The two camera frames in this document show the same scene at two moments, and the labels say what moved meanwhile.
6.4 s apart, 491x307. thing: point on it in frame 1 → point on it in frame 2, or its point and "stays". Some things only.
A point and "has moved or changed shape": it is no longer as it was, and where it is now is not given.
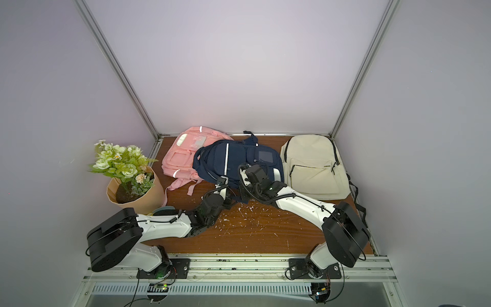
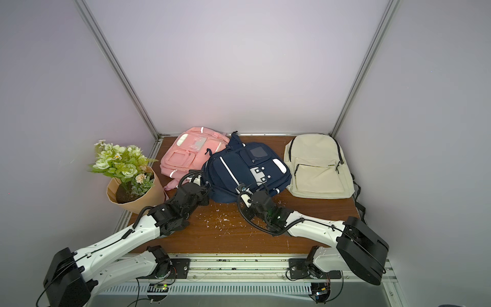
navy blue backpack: x=222 y=158 has moved or changed shape
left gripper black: x=227 y=203 → x=204 y=193
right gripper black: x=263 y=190 → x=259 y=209
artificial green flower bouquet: x=126 y=163 stays
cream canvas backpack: x=312 y=169 stays
